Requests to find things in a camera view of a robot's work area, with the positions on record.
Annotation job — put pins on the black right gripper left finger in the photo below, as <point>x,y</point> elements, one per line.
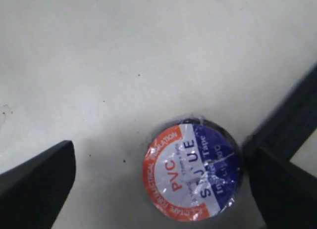
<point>33,193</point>

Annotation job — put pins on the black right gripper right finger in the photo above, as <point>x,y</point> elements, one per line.
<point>285,194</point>

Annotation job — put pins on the black PVC electrical tape roll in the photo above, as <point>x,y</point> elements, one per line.
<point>192,169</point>

